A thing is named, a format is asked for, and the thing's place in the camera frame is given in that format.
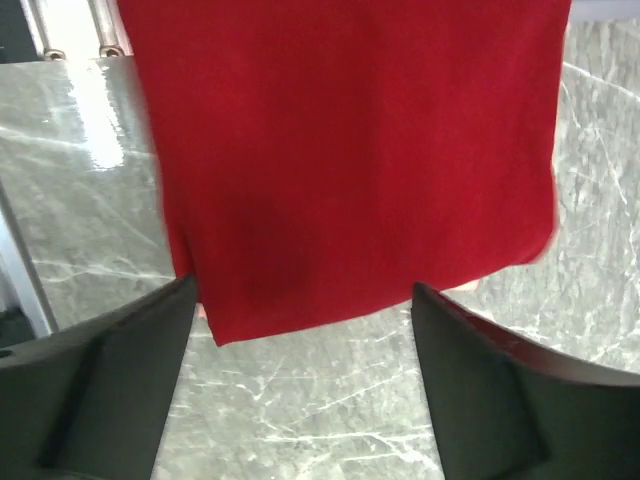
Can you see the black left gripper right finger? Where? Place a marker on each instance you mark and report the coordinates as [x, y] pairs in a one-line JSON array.
[[506, 407]]

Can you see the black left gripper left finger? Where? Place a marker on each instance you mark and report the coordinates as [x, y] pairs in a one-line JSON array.
[[91, 402]]

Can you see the red t shirt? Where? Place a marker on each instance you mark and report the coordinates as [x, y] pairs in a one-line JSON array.
[[318, 158]]

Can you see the aluminium frame rail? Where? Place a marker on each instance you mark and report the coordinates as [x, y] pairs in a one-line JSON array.
[[76, 168]]

